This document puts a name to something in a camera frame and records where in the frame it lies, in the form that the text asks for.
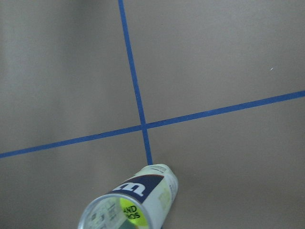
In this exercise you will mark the white Wilson tennis ball can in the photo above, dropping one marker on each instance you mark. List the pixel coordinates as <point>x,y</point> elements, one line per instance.
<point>153,189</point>

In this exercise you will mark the yellow tennis ball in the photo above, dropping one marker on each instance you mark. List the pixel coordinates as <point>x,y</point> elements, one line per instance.
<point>133,213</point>

